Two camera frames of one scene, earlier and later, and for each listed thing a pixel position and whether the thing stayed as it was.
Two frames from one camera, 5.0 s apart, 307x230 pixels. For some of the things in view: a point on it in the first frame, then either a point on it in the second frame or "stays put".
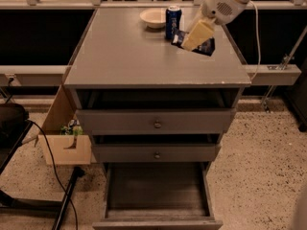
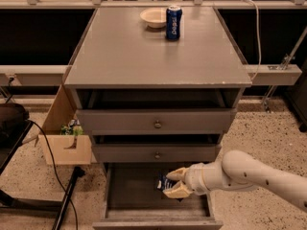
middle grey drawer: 154,152 stays put
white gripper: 215,4 -> 194,178
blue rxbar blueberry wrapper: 206,48 -> 164,183
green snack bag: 73,127 stays put
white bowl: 153,17 stays put
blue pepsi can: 173,20 stays put
